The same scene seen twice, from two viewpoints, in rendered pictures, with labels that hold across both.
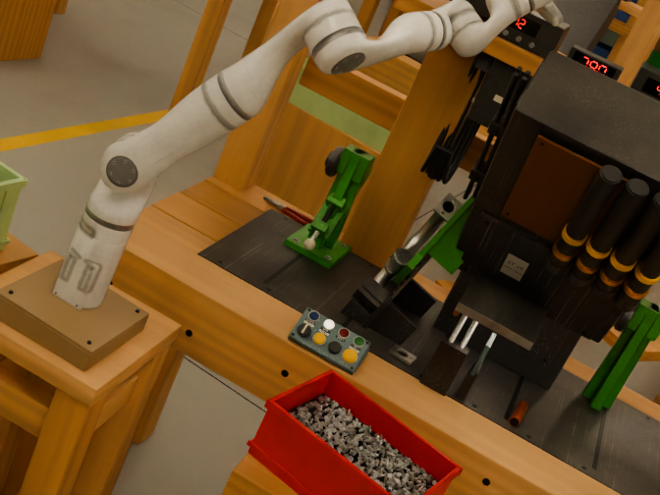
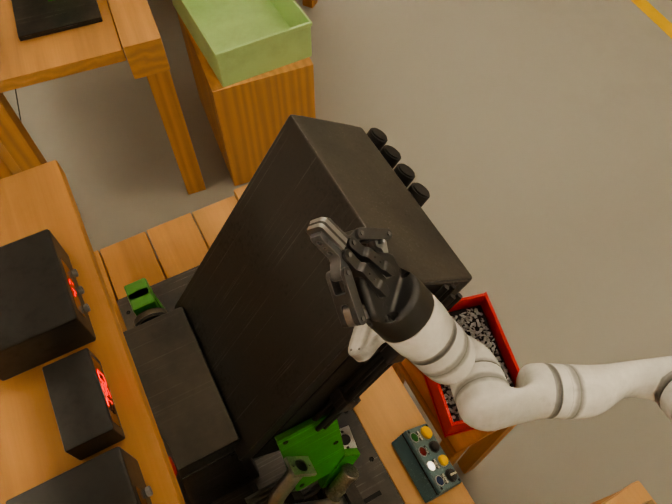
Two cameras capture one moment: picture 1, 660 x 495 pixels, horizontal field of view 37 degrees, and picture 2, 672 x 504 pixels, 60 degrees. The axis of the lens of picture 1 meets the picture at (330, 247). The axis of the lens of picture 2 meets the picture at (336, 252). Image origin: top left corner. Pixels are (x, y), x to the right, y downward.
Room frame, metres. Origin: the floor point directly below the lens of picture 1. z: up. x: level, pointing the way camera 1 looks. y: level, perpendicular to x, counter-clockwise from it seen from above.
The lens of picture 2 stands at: (2.11, 0.02, 2.31)
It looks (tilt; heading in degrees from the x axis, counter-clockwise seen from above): 59 degrees down; 231
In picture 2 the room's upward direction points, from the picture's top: straight up
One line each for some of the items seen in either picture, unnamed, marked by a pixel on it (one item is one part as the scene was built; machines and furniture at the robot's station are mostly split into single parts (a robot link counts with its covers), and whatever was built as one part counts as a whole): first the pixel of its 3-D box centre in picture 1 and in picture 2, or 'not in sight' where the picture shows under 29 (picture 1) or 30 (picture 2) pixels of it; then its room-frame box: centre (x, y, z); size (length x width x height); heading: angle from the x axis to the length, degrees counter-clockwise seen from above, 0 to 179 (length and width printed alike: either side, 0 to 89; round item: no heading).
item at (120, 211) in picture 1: (125, 181); not in sight; (1.58, 0.38, 1.14); 0.09 x 0.09 x 0.17; 3
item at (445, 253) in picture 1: (459, 234); (306, 436); (1.98, -0.24, 1.17); 0.13 x 0.12 x 0.20; 79
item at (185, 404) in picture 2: (528, 285); (185, 415); (2.14, -0.45, 1.07); 0.30 x 0.18 x 0.34; 79
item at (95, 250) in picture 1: (93, 255); not in sight; (1.58, 0.38, 0.98); 0.09 x 0.09 x 0.17; 82
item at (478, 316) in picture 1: (509, 296); not in sight; (1.91, -0.38, 1.11); 0.39 x 0.16 x 0.03; 169
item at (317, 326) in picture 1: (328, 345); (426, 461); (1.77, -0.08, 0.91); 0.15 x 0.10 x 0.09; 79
